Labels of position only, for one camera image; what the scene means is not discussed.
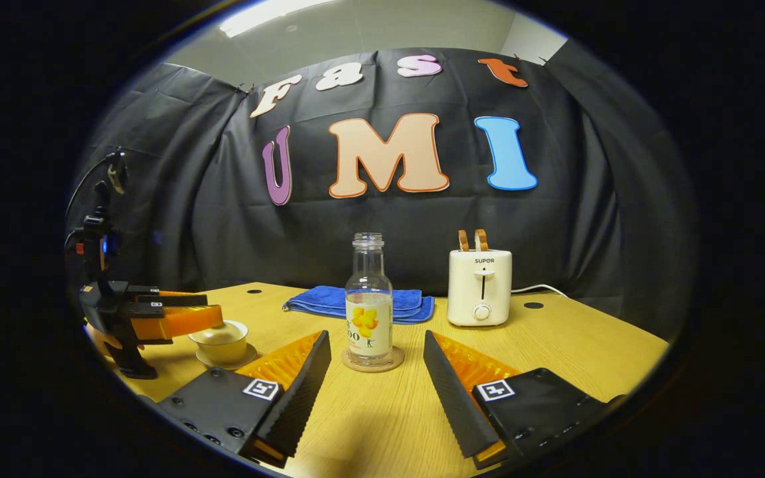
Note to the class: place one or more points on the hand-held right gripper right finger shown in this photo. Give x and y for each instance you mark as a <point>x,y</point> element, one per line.
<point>452,398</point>

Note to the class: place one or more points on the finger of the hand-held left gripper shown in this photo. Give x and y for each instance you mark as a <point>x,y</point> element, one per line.
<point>183,322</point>
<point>176,300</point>

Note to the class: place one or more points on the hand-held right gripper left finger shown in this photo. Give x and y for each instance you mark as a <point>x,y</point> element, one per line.
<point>299,392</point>

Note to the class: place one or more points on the cream ceramic teacup lid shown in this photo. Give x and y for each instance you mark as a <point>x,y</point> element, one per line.
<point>231,330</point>

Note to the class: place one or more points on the cream ceramic teacup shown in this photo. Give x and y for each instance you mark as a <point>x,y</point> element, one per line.
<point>223,352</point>

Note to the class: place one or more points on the round cork coaster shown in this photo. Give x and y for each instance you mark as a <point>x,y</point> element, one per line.
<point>350,364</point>

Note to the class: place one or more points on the clear plastic water bottle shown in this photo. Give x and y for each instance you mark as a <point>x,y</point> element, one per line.
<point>369,325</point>

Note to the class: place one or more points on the folded blue towel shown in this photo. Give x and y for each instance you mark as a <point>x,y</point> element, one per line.
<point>323,302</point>

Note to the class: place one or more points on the cream white toaster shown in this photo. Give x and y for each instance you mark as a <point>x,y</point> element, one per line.
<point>469,292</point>

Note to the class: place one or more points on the toasted bread slice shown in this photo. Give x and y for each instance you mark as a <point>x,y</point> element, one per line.
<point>463,240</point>
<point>482,239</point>

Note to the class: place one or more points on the black backdrop cloth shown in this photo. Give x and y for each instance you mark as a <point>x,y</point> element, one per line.
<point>555,219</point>

